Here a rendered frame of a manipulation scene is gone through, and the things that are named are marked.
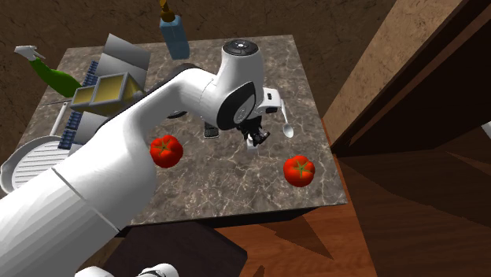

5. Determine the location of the small black ribbed object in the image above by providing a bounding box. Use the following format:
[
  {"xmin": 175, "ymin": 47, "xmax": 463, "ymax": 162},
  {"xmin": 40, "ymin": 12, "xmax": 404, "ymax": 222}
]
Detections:
[{"xmin": 203, "ymin": 121, "xmax": 221, "ymax": 139}]

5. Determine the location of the dark robot stand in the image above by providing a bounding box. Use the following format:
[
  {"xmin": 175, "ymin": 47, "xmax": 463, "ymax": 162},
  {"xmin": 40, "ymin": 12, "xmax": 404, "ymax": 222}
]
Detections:
[{"xmin": 102, "ymin": 220, "xmax": 249, "ymax": 277}]

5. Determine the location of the green spray bottle white trigger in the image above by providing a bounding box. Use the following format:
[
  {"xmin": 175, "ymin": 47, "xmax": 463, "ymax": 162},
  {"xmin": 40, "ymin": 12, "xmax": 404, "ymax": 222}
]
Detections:
[{"xmin": 13, "ymin": 44, "xmax": 83, "ymax": 99}]

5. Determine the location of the red tomato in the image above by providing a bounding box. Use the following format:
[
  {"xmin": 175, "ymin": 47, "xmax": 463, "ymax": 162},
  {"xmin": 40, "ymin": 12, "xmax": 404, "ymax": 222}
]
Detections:
[
  {"xmin": 282, "ymin": 154, "xmax": 316, "ymax": 189},
  {"xmin": 149, "ymin": 134, "xmax": 185, "ymax": 169}
]

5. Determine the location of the blue bottle with brown top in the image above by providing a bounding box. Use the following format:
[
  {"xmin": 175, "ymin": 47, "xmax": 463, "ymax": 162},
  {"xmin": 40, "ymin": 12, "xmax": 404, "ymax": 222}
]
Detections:
[{"xmin": 158, "ymin": 0, "xmax": 191, "ymax": 61}]

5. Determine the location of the white ribbed grill pan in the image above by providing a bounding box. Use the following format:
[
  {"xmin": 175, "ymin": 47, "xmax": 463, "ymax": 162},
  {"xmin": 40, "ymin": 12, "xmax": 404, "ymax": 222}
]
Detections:
[{"xmin": 0, "ymin": 101, "xmax": 75, "ymax": 195}]

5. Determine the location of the marble top table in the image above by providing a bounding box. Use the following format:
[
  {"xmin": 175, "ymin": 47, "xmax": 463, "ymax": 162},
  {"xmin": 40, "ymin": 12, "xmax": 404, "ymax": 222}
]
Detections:
[{"xmin": 17, "ymin": 35, "xmax": 349, "ymax": 228}]

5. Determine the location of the silver spoon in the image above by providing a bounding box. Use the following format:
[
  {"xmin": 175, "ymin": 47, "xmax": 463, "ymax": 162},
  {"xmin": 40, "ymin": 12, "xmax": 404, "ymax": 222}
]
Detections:
[{"xmin": 279, "ymin": 99, "xmax": 295, "ymax": 139}]

